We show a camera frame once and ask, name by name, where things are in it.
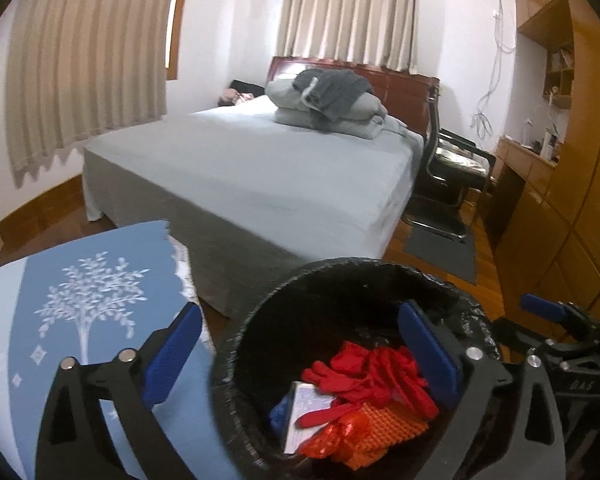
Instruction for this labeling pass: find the orange foam net sleeve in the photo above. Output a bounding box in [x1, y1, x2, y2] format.
[298, 403, 429, 470]

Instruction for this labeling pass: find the dark floor mat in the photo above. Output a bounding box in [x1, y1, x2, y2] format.
[404, 226, 477, 285]

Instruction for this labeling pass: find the beige window curtain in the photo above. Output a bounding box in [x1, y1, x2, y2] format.
[5, 0, 171, 182]
[276, 0, 417, 73]

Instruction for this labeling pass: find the beige left window curtain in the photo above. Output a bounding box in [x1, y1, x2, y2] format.
[5, 0, 171, 182]

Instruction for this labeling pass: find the folded grey blanket stack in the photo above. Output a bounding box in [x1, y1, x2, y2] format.
[265, 68, 407, 140]

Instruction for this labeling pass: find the black bin with liner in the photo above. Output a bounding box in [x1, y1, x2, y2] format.
[210, 258, 502, 479]

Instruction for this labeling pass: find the wooden wardrobe desk unit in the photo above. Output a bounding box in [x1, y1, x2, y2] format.
[486, 0, 600, 338]

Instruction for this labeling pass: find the beige right window curtain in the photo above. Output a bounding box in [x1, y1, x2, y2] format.
[276, 0, 417, 73]

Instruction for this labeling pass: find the red knit glove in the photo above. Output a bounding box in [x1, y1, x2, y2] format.
[297, 341, 439, 429]

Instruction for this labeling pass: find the black office chair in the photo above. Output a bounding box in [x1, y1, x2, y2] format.
[402, 87, 496, 240]

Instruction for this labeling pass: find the blue plastic bag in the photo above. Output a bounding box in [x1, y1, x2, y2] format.
[268, 391, 294, 438]

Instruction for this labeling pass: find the grey bed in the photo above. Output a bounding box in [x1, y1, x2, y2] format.
[82, 96, 424, 317]

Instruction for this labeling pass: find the wooden headboard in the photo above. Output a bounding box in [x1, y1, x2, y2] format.
[266, 56, 440, 136]

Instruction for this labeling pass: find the blue patterned tablecloth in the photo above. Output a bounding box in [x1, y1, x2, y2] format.
[0, 219, 242, 480]

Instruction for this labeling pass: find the white medicine box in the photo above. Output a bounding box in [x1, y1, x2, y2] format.
[281, 380, 337, 456]

